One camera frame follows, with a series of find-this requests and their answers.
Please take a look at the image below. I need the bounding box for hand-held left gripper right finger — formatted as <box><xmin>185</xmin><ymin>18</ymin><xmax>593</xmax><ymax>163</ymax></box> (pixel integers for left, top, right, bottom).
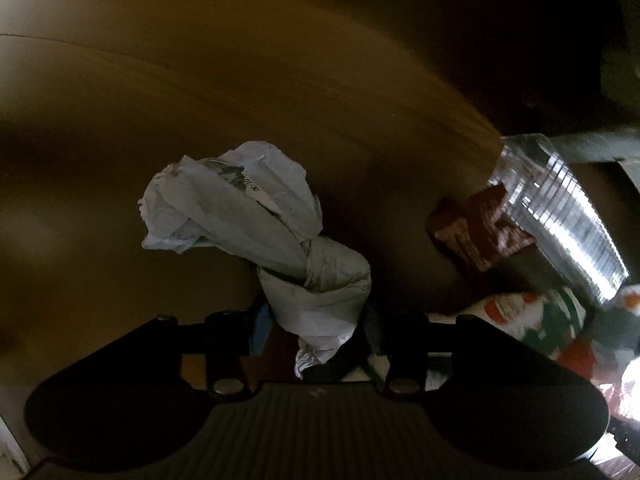
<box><xmin>364</xmin><ymin>307</ymin><xmax>458</xmax><ymax>403</ymax></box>

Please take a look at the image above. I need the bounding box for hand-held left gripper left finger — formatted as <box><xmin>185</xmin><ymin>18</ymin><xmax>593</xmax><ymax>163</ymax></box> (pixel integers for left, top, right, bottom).
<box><xmin>150</xmin><ymin>305</ymin><xmax>275</xmax><ymax>403</ymax></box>

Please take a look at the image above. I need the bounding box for white paper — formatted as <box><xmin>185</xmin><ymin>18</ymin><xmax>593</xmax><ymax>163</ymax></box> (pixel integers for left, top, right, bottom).
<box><xmin>138</xmin><ymin>141</ymin><xmax>373</xmax><ymax>380</ymax></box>

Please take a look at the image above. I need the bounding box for brown snack wrapper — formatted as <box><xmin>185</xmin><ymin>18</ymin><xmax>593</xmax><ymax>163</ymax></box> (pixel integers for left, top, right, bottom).
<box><xmin>426</xmin><ymin>184</ymin><xmax>536</xmax><ymax>273</ymax></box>

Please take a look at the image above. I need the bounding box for clear ribbed plastic cup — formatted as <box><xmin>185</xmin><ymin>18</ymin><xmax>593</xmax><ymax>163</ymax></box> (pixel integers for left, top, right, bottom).
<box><xmin>487</xmin><ymin>133</ymin><xmax>630</xmax><ymax>306</ymax></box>

